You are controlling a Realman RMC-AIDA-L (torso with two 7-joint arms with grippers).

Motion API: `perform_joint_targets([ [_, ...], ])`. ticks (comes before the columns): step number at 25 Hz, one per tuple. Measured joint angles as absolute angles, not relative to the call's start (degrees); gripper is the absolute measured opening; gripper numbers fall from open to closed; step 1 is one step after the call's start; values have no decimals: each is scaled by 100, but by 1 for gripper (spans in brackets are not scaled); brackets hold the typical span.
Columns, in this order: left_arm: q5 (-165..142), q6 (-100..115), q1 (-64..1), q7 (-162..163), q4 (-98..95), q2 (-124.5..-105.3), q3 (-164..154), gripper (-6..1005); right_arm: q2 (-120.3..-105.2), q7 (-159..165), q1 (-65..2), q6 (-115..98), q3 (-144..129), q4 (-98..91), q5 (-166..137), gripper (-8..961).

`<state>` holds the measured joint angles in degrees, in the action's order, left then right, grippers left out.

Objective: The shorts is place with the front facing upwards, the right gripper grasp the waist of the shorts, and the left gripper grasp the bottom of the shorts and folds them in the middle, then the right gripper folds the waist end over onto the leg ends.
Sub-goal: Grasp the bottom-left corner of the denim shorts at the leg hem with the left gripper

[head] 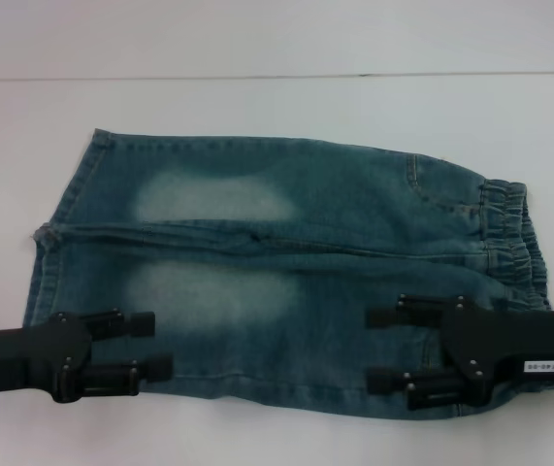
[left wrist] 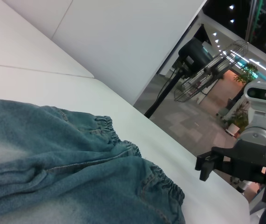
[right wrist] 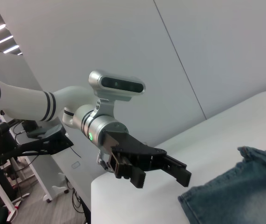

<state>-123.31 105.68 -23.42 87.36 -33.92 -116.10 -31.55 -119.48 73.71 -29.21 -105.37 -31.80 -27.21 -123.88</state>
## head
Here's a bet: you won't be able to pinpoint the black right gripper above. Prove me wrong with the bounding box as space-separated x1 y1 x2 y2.
364 293 554 412

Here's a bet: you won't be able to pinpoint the blue denim shorts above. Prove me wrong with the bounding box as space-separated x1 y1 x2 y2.
22 127 554 417

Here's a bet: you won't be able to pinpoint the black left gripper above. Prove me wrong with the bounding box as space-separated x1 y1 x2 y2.
0 308 175 404

